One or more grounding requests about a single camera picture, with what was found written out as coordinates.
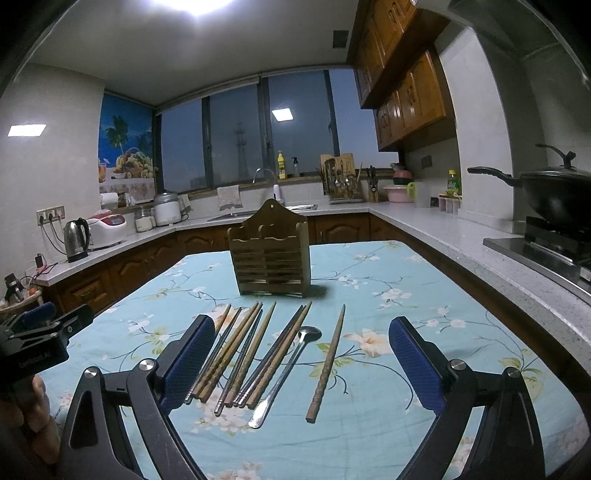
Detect wooden chopstick pair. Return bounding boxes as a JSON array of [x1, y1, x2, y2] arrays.
[[197, 302, 262, 402], [193, 302, 259, 398]]

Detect dark wooden chopstick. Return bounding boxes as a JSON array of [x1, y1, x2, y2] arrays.
[[305, 305, 346, 424]]

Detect metal spoon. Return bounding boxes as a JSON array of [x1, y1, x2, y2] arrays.
[[249, 325, 322, 429]]

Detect kitchen faucet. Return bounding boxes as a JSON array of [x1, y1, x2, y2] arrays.
[[252, 167, 284, 205]]

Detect person's left hand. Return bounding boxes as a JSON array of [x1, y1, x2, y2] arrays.
[[1, 375, 60, 466]]

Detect steel electric kettle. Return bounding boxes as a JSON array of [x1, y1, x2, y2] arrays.
[[63, 218, 90, 262]]

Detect white red rice cooker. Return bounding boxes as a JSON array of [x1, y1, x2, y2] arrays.
[[87, 213, 126, 251]]

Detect floral blue tablecloth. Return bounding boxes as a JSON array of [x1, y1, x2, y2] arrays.
[[43, 241, 590, 479]]

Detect glass jar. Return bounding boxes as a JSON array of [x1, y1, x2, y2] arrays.
[[134, 207, 155, 233]]

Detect white round cooker pot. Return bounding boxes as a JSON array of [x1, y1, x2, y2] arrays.
[[153, 192, 181, 226]]

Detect gas stove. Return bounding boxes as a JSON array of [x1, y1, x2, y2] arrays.
[[483, 216, 590, 304]]

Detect tropical fruit poster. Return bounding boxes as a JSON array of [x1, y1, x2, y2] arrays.
[[97, 93, 155, 203]]

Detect hanging dish cloth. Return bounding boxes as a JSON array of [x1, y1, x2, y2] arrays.
[[216, 185, 243, 211]]

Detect wooden utensil holder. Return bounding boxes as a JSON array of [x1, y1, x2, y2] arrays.
[[228, 199, 311, 297]]

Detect black wok with lid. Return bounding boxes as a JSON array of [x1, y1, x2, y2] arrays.
[[467, 143, 590, 234]]

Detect green oil bottle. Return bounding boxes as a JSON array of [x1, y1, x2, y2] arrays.
[[446, 170, 462, 197]]

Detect pink basin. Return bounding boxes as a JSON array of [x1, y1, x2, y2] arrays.
[[384, 185, 415, 203]]

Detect yellow dish soap bottle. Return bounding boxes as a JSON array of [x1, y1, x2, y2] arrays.
[[276, 150, 287, 180]]

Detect knife block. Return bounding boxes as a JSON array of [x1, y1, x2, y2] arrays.
[[366, 165, 380, 203]]

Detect dark pump bottle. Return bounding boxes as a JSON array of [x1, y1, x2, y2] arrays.
[[291, 157, 301, 178]]

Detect dish drying rack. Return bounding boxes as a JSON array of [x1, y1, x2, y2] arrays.
[[320, 153, 363, 204]]

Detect upper wooden cabinets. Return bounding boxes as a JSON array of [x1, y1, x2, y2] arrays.
[[348, 1, 456, 152]]

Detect wall power socket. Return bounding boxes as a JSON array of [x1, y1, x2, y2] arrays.
[[36, 205, 65, 226]]

